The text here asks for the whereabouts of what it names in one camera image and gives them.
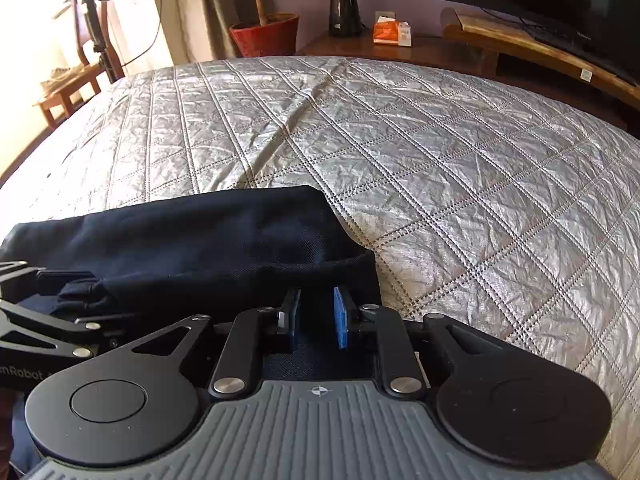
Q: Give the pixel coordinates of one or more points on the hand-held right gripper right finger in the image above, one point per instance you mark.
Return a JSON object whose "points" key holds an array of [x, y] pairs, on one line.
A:
{"points": [[344, 317]]}

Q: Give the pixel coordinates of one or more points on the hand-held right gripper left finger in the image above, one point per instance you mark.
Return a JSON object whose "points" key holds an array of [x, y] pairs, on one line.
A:
{"points": [[291, 320]]}

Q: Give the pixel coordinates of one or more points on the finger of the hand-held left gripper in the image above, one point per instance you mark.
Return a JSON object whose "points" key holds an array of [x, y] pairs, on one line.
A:
{"points": [[65, 280], [60, 335]]}

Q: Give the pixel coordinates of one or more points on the navy zip jacket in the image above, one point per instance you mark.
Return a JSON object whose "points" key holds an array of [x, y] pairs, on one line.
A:
{"points": [[200, 240]]}

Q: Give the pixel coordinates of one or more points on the wooden chair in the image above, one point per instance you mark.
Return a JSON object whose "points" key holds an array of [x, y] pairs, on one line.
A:
{"points": [[65, 92]]}

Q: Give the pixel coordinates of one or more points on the silver quilted bedspread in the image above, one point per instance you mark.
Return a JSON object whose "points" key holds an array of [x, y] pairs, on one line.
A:
{"points": [[450, 160]]}

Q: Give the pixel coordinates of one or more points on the stack of papers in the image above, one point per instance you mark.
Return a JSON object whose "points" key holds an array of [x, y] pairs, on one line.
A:
{"points": [[62, 80]]}

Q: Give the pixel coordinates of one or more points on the dark wooden cabinet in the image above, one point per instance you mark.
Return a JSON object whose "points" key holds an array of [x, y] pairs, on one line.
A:
{"points": [[350, 50]]}

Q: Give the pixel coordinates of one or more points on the red plant pot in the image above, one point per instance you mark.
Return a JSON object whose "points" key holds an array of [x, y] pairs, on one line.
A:
{"points": [[265, 37]]}

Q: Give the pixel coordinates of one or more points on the orange tissue pack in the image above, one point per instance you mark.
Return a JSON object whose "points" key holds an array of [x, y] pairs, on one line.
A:
{"points": [[391, 34]]}

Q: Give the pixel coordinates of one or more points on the black jug appliance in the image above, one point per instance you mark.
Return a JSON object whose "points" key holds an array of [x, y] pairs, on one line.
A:
{"points": [[345, 10]]}

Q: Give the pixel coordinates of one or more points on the beige curtain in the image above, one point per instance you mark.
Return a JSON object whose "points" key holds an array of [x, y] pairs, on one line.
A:
{"points": [[210, 5]]}

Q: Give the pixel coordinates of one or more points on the curved wooden television riser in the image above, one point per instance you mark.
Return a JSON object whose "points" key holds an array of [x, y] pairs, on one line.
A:
{"points": [[500, 35]]}

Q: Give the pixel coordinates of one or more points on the wall socket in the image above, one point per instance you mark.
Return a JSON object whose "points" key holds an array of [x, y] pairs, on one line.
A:
{"points": [[385, 15]]}

